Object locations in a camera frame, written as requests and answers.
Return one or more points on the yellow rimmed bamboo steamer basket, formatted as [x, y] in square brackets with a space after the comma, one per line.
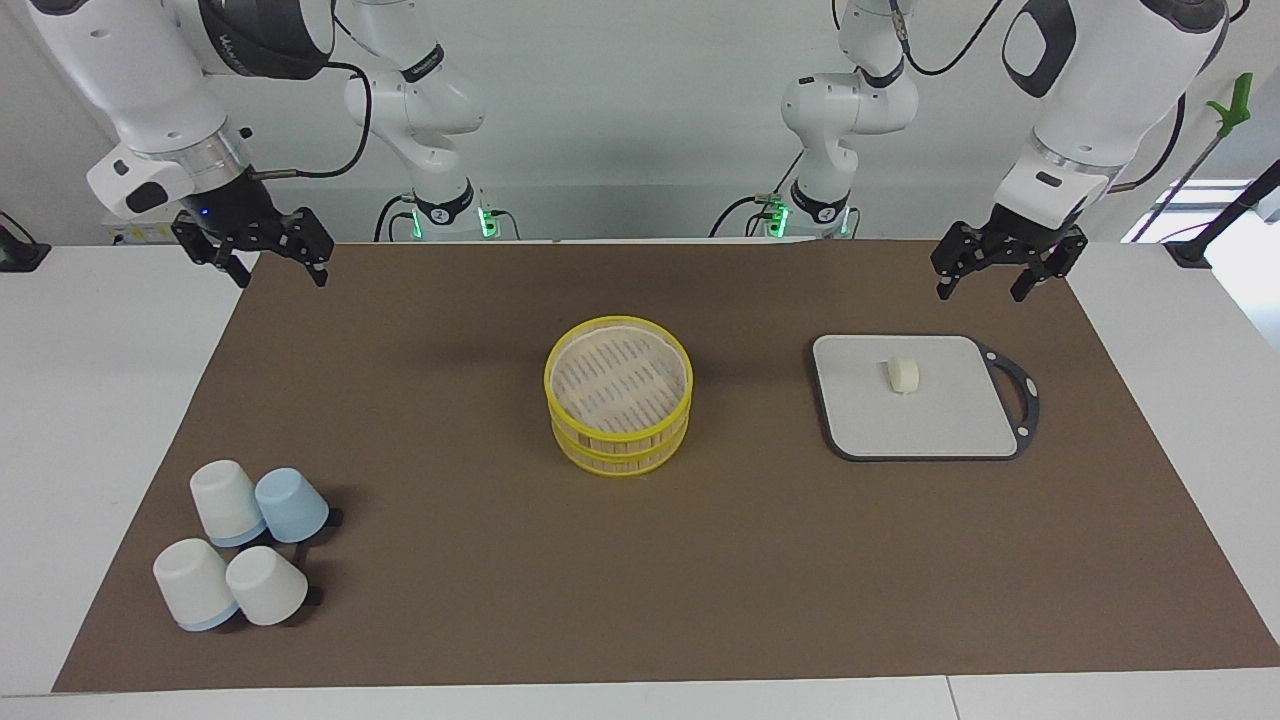
[620, 455]

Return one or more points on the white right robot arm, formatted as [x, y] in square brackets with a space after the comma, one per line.
[150, 90]

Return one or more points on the green clip on rod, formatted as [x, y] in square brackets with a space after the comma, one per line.
[1238, 100]

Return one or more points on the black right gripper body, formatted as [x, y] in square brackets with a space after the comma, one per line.
[240, 225]

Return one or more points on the white power strip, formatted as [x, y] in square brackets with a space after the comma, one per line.
[140, 233]

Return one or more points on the white steamed bun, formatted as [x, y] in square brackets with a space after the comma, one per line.
[903, 376]

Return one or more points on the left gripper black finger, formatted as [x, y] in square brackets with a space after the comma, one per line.
[947, 284]
[1028, 284]

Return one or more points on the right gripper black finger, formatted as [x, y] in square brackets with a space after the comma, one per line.
[232, 264]
[318, 270]

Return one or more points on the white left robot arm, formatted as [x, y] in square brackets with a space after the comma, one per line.
[1095, 100]

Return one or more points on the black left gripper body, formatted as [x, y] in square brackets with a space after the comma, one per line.
[1000, 245]

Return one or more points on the light blue plastic cup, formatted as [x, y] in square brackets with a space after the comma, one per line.
[292, 503]

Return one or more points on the brown table mat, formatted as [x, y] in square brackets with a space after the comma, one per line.
[640, 560]

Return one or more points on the grey cutting board dark rim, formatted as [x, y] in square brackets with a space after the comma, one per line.
[920, 420]

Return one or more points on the white plastic cup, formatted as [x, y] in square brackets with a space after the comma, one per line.
[194, 585]
[226, 500]
[265, 586]

